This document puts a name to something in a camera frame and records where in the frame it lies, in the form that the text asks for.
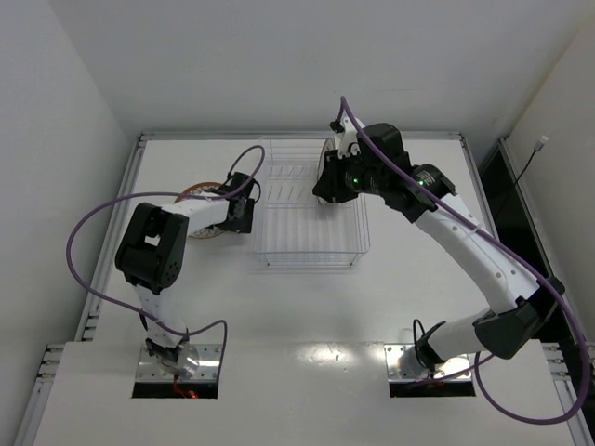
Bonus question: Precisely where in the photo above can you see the flower pattern plate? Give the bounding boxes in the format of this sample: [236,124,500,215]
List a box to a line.
[174,182,230,239]

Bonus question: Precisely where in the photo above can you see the glass plate orange sunburst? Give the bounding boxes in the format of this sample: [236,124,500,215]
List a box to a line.
[312,138,335,204]

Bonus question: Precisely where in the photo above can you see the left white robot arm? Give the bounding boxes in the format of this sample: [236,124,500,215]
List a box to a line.
[115,172,260,375]

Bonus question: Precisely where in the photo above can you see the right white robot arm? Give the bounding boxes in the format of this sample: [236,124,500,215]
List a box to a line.
[312,118,557,379]

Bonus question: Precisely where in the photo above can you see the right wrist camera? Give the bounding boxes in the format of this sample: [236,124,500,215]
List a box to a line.
[329,116,361,159]

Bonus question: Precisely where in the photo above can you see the white wire dish rack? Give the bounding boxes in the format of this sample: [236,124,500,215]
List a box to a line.
[252,137,370,269]

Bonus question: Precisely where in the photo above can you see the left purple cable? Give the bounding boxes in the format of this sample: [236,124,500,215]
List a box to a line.
[65,144,266,349]

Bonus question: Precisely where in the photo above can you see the purple cable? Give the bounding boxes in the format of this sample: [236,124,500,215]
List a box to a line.
[65,144,266,349]
[338,96,591,425]

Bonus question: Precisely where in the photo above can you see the black cable white plug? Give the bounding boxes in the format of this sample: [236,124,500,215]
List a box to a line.
[513,135,549,188]

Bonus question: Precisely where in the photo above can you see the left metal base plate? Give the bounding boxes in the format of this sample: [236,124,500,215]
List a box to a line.
[135,344,222,384]

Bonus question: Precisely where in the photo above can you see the metal base plate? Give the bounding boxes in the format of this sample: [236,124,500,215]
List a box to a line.
[135,344,222,384]
[384,344,471,384]

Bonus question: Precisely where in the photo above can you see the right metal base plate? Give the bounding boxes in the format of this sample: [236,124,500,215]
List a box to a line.
[384,344,471,384]

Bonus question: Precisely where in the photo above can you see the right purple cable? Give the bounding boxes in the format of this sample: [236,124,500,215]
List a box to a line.
[338,96,591,425]

